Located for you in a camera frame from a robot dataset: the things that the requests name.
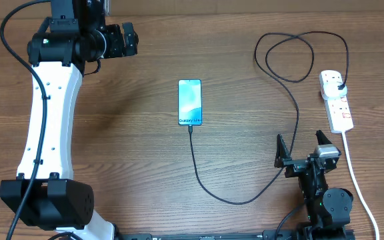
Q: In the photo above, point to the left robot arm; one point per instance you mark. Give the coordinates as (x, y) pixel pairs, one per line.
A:
(44, 193)

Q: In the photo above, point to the white power strip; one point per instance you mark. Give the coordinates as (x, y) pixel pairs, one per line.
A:
(338, 111)

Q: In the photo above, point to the blue Galaxy smartphone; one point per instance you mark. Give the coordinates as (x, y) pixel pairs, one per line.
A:
(190, 110)

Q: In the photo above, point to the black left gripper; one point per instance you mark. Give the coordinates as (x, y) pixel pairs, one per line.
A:
(118, 48)

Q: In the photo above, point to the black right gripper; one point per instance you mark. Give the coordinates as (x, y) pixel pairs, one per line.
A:
(294, 165)

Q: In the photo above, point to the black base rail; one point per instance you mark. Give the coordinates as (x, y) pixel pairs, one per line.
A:
(265, 235)

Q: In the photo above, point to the white charger adapter plug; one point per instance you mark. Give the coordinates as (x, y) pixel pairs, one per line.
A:
(330, 91)

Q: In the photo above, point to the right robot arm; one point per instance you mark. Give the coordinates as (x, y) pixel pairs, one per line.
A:
(328, 208)

